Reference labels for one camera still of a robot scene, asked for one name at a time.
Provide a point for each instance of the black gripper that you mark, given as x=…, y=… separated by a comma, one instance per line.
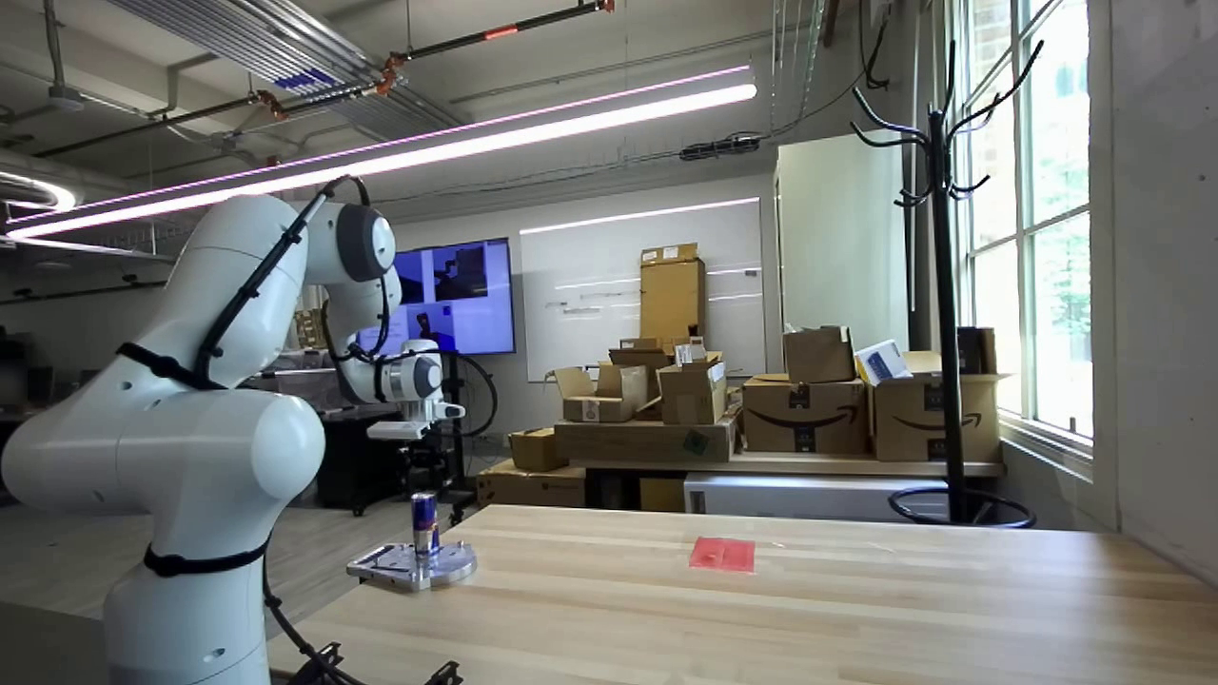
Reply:
x=422, y=466

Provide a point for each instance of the red bull can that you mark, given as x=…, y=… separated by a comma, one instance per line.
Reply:
x=422, y=528

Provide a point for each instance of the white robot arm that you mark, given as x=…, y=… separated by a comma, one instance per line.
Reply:
x=201, y=433

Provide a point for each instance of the black tripod stand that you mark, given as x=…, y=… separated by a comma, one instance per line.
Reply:
x=458, y=433

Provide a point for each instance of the low cardboard box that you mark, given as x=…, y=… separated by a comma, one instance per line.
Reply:
x=533, y=480

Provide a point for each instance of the black table clamp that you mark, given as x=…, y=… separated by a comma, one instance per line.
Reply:
x=317, y=667
x=441, y=674

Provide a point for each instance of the long flat cardboard box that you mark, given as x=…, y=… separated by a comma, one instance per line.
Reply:
x=639, y=442

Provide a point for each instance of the open cardboard box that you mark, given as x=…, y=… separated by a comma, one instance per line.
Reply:
x=690, y=389

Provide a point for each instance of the red and white flat packet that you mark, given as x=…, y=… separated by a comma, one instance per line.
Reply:
x=720, y=554

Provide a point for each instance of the tall upright cardboard box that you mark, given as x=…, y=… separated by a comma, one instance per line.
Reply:
x=670, y=297

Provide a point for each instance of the long ceiling light bar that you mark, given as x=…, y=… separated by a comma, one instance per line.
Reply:
x=383, y=154

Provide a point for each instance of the wooden bench with boxes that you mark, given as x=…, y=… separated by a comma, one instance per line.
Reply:
x=812, y=474

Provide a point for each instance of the amazon cardboard box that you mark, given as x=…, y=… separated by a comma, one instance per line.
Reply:
x=804, y=421
x=918, y=421

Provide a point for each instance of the small brown cardboard box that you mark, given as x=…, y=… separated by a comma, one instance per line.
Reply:
x=819, y=356

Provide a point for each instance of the white and blue box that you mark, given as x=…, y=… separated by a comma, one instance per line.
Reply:
x=881, y=363

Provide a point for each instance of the black coat rack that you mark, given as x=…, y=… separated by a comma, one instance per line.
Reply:
x=945, y=319

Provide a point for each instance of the large paned window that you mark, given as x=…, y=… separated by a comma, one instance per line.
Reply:
x=1030, y=216

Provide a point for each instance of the wall monitor with blue screen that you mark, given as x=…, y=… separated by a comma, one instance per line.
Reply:
x=458, y=297

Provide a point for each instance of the white wall whiteboard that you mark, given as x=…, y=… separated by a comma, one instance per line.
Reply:
x=595, y=290

